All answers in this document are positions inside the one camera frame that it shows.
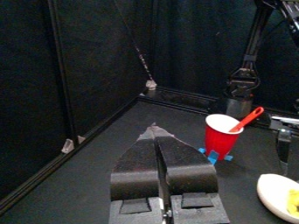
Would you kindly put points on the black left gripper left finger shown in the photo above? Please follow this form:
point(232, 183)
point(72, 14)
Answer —
point(133, 172)

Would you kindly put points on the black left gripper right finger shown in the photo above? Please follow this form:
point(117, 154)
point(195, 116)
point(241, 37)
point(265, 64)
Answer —
point(191, 172)

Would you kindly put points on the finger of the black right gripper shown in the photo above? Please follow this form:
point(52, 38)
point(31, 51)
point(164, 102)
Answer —
point(283, 148)

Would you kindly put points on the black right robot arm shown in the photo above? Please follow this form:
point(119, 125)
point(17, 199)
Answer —
point(243, 81)

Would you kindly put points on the yellow toy squash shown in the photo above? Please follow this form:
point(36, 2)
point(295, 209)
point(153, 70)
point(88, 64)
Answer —
point(293, 202)

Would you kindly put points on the blue cup holder base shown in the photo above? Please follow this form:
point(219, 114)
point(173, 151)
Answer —
point(212, 157)

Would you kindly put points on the red plastic spoon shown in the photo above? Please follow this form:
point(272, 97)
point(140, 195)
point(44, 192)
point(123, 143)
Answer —
point(248, 116)

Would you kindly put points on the red plastic cup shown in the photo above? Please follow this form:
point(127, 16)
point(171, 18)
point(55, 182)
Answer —
point(217, 141)

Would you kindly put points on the white bowl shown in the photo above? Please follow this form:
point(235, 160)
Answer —
point(272, 192)

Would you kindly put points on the clear corner bracket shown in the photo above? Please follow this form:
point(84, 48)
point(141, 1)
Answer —
point(151, 85)
point(80, 139)
point(67, 146)

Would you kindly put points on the black frame base rail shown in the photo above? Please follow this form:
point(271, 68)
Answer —
point(183, 102)
point(57, 163)

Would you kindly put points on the black vertical frame post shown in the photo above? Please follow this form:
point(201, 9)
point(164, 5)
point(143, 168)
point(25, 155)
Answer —
point(61, 73)

